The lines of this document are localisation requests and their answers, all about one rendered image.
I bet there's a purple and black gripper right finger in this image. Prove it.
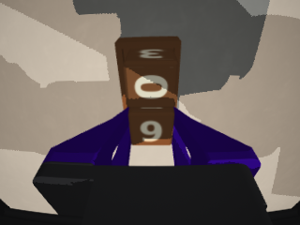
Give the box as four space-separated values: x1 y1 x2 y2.
172 107 261 177

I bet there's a brown wooden tray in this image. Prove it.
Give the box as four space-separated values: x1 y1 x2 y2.
114 37 181 109

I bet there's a brown number cube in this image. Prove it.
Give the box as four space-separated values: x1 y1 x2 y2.
124 48 179 108
128 108 174 145

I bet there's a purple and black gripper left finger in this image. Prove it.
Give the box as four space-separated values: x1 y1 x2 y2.
42 107 131 166

